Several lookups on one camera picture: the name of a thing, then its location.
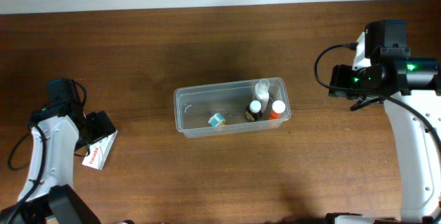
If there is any black cable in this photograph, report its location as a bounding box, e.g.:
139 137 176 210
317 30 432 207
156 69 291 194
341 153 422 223
5 79 91 224
313 42 441 156

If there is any left black cable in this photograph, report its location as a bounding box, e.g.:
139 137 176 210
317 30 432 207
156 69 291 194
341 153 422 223
5 79 91 224

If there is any gold lid balm jar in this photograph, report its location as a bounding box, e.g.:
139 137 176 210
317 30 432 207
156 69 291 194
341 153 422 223
208 113 227 127

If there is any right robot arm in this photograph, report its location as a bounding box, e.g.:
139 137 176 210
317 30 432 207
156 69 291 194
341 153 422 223
326 57 440 223

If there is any right black cable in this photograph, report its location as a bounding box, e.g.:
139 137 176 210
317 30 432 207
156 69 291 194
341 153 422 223
313 42 441 156

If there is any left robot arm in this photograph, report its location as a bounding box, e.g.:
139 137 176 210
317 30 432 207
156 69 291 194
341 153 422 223
1 109 116 223

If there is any orange tube white cap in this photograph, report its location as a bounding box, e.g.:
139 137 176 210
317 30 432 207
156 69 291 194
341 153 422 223
269 100 286 120

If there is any dark bottle white cap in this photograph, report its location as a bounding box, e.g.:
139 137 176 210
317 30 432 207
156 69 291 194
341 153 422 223
245 100 262 122

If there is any clear plastic container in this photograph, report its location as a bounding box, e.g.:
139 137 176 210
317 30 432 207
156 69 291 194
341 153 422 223
174 77 291 138

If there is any white spray bottle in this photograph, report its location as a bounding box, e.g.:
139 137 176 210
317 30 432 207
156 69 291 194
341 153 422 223
253 79 270 112

